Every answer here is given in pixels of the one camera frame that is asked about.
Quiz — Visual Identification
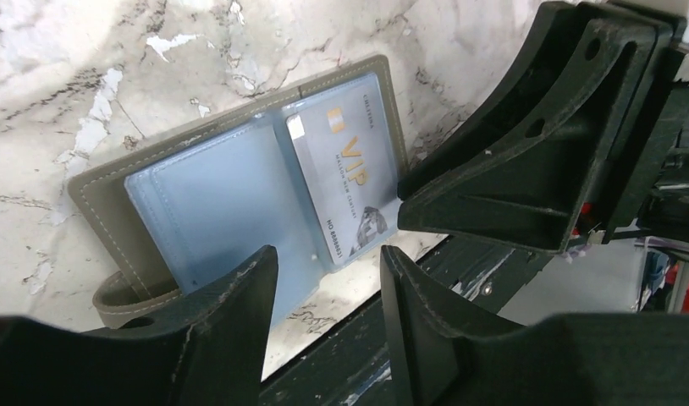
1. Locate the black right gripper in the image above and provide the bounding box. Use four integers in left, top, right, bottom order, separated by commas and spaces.
398, 1, 689, 253

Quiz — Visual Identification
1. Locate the grey card holder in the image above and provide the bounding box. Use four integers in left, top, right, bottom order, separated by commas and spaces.
68, 55, 408, 328

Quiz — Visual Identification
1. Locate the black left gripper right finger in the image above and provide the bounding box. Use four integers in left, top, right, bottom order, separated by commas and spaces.
380, 245, 689, 405

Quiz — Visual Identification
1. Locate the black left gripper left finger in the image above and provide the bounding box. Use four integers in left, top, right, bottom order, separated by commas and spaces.
0, 245, 278, 405

